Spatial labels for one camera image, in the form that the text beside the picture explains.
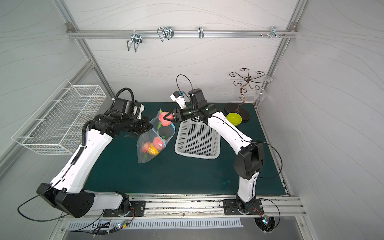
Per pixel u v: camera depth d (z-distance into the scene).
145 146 0.87
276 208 0.68
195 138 1.01
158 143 0.74
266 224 0.72
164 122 0.71
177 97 0.68
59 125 0.69
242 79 0.93
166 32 0.77
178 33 0.78
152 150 0.80
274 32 0.76
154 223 0.70
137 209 0.73
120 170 0.83
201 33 0.78
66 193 0.38
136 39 0.78
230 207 0.74
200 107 0.62
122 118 0.52
